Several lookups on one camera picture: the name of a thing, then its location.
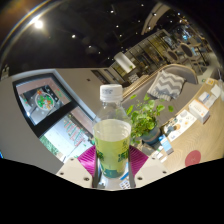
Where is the small blue white carton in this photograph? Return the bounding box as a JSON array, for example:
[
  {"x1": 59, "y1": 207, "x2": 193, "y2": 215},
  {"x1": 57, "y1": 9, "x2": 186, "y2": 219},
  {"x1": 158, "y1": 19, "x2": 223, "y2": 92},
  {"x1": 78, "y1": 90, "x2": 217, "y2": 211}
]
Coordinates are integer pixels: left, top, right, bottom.
[{"x1": 158, "y1": 134, "x2": 175, "y2": 156}]

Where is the window with festive stickers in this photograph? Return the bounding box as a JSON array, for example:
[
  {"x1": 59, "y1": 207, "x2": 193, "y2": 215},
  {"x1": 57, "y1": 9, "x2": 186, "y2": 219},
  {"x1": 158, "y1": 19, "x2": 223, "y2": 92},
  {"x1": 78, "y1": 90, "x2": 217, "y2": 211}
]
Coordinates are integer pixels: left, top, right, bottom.
[{"x1": 12, "y1": 73, "x2": 98, "y2": 161}]

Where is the small yellow card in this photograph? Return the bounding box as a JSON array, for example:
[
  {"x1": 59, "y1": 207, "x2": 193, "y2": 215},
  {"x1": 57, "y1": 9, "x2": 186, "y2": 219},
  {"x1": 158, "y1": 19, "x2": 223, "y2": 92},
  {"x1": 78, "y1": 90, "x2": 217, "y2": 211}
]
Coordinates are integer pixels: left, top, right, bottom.
[{"x1": 204, "y1": 77, "x2": 217, "y2": 87}]

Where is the small white blue box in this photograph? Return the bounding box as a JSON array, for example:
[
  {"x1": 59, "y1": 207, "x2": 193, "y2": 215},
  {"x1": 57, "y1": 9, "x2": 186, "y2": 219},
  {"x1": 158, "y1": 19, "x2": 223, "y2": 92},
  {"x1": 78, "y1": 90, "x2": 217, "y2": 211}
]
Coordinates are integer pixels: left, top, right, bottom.
[{"x1": 198, "y1": 91, "x2": 213, "y2": 104}]

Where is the white printed menu sheet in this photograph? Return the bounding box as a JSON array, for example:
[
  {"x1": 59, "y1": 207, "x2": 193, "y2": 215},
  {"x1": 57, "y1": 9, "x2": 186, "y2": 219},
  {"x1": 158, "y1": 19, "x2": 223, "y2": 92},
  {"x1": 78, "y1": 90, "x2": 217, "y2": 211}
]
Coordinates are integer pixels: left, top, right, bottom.
[{"x1": 166, "y1": 109, "x2": 198, "y2": 143}]

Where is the grey white chevron pillow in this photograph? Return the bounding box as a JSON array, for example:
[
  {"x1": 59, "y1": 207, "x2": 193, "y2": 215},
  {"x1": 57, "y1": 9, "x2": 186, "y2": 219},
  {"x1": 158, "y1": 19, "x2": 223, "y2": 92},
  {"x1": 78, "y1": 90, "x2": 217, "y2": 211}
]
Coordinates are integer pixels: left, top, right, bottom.
[{"x1": 147, "y1": 69, "x2": 186, "y2": 102}]

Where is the group of dining chairs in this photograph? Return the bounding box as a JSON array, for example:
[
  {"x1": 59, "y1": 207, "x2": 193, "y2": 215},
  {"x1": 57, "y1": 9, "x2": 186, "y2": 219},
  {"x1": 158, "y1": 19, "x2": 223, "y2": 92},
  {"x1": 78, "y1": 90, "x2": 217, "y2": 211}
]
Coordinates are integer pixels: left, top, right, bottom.
[{"x1": 163, "y1": 33, "x2": 214, "y2": 64}]

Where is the group of ceiling lights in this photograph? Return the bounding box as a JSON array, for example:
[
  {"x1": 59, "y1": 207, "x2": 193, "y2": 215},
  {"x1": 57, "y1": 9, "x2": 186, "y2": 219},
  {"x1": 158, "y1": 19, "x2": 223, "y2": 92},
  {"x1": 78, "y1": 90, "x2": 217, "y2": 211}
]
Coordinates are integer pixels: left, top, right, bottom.
[{"x1": 33, "y1": 1, "x2": 188, "y2": 39}]

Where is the white paper napkin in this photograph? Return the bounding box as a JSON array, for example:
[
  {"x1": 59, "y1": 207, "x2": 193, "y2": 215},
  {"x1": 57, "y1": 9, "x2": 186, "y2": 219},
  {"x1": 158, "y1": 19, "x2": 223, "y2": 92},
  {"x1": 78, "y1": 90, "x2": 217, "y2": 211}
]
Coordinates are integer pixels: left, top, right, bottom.
[{"x1": 209, "y1": 83, "x2": 224, "y2": 99}]

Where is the clear green-label drink bottle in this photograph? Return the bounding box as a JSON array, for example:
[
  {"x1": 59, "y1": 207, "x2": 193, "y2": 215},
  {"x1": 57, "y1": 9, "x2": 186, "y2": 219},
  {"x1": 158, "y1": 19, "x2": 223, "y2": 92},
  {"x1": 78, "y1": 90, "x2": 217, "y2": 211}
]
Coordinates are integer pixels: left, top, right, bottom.
[{"x1": 92, "y1": 83, "x2": 133, "y2": 179}]

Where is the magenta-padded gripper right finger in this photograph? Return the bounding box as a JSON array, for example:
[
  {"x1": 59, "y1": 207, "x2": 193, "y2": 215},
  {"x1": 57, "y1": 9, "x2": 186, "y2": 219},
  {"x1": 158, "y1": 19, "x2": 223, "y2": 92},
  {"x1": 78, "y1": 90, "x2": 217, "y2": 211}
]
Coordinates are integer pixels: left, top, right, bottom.
[{"x1": 126, "y1": 145, "x2": 169, "y2": 189}]

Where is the flat round red coaster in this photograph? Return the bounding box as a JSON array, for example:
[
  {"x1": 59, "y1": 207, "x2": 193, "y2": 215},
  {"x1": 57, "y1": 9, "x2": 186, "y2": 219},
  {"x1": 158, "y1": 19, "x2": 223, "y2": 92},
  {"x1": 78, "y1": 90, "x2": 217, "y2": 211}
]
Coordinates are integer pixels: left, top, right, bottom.
[{"x1": 184, "y1": 149, "x2": 202, "y2": 168}]

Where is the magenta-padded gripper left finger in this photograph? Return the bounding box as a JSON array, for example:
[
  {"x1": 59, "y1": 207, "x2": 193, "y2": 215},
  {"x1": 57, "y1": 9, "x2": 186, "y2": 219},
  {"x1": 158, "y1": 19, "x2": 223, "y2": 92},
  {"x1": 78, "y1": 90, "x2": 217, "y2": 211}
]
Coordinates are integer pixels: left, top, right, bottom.
[{"x1": 55, "y1": 144, "x2": 98, "y2": 189}]

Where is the white box with orange print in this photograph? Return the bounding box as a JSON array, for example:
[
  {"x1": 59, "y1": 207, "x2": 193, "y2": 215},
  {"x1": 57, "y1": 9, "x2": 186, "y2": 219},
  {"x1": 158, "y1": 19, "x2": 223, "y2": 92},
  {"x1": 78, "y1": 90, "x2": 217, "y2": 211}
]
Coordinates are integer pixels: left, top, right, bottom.
[{"x1": 188, "y1": 98, "x2": 211, "y2": 125}]

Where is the green potted plant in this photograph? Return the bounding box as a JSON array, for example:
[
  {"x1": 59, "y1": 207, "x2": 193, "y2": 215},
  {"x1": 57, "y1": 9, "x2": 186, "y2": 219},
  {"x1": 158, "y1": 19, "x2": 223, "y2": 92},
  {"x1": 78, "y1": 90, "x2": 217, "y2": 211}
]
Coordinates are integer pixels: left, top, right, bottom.
[{"x1": 125, "y1": 93, "x2": 175, "y2": 146}]

